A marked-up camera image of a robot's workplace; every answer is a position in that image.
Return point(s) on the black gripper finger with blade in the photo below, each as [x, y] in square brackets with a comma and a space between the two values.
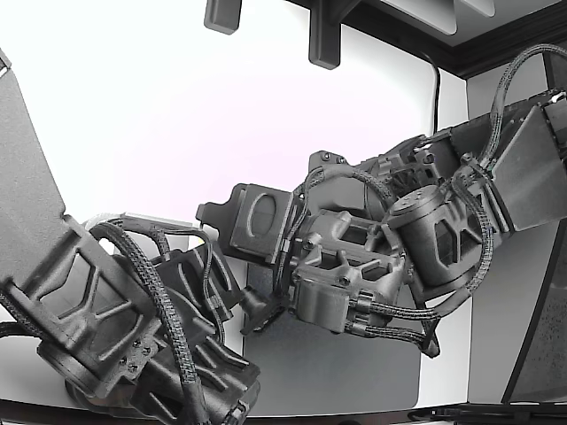
[215, 214]

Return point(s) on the black textured clamp gripper finger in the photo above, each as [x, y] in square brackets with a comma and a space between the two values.
[181, 229]

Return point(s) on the black blade gripper body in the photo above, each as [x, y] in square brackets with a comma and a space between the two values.
[261, 221]

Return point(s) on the black clamp gripper body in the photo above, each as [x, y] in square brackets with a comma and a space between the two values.
[190, 283]

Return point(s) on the grey plastic printed part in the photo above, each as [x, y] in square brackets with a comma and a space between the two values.
[146, 218]

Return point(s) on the grey arm with clamp gripper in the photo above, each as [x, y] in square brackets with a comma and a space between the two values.
[31, 177]

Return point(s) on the dark grey table mat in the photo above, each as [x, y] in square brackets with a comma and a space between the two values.
[332, 376]

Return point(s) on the white light panel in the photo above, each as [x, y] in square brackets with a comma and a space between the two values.
[421, 9]

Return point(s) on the dark mesh side panel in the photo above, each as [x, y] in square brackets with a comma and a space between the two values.
[549, 345]

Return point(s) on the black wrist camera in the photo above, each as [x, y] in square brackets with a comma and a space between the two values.
[261, 310]

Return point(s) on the black clamp bracket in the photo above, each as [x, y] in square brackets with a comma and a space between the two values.
[324, 40]

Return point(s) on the grey clamp bracket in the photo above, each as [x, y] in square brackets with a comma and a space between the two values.
[221, 15]

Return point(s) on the black frame rail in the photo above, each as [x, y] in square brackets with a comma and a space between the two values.
[421, 40]

